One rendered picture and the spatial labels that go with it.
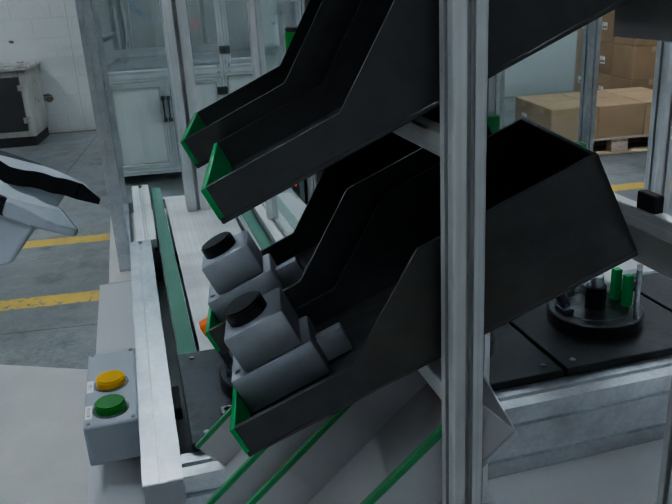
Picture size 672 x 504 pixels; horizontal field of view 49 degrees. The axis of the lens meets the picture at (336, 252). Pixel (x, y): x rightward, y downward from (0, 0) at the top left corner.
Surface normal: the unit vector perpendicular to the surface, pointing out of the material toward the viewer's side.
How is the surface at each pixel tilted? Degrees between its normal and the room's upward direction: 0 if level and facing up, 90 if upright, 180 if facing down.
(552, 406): 90
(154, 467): 0
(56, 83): 90
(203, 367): 0
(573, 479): 0
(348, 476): 45
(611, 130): 90
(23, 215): 91
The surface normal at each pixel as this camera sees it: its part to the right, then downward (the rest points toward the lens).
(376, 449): -0.74, -0.60
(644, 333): -0.05, -0.94
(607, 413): 0.27, 0.32
